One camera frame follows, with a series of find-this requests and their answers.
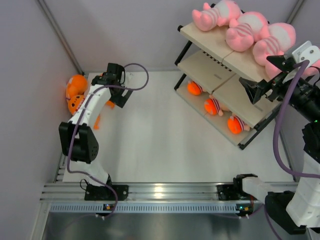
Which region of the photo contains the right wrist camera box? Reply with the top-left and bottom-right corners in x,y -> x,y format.
284,40 -> 320,67

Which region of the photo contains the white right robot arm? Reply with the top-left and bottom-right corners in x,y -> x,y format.
233,54 -> 320,235

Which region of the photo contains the beige three-tier shelf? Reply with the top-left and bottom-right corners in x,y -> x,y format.
174,23 -> 280,150

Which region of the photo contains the orange shark plush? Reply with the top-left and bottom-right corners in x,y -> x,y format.
65,74 -> 88,100
67,94 -> 101,130

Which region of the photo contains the pink striped plush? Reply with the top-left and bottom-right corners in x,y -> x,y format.
225,11 -> 269,52
191,0 -> 242,32
265,60 -> 320,80
252,22 -> 296,66

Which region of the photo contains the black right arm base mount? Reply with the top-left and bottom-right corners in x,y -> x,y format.
216,184 -> 251,201

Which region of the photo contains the orange plush on shelf right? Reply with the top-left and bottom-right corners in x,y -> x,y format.
227,113 -> 251,135

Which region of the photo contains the orange plush on shelf left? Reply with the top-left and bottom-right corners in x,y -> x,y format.
187,80 -> 207,96

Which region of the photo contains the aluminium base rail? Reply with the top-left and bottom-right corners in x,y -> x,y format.
40,181 -> 260,215

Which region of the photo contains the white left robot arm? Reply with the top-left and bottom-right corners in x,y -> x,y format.
58,63 -> 133,200

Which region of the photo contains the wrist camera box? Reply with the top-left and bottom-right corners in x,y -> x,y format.
284,40 -> 320,67
122,71 -> 134,82

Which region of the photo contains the orange plush on shelf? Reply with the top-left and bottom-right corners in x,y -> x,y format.
204,94 -> 230,117
227,113 -> 251,135
187,80 -> 207,96

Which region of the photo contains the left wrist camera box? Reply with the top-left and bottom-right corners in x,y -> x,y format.
122,71 -> 134,82

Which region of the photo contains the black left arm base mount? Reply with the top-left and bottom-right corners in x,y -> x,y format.
84,184 -> 129,201

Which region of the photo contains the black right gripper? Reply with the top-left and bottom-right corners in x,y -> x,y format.
238,54 -> 320,121

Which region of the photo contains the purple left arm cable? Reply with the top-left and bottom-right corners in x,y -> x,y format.
65,62 -> 150,221

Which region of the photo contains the orange plush on shelf middle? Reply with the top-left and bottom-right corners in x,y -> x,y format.
204,94 -> 230,117

